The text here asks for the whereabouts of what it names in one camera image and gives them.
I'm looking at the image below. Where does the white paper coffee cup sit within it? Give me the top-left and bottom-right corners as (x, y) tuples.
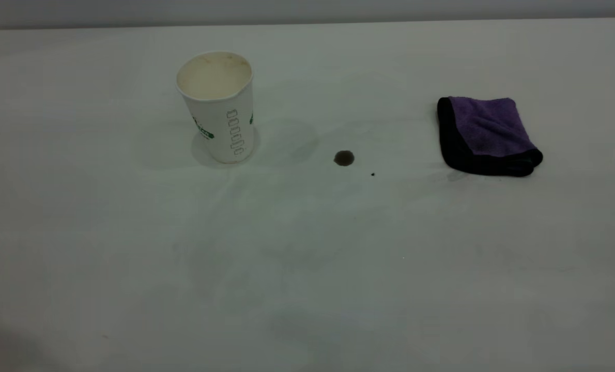
(176, 50), (255, 165)

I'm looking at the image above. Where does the purple black-edged microfiber cloth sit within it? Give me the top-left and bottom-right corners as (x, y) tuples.
(437, 96), (544, 177)

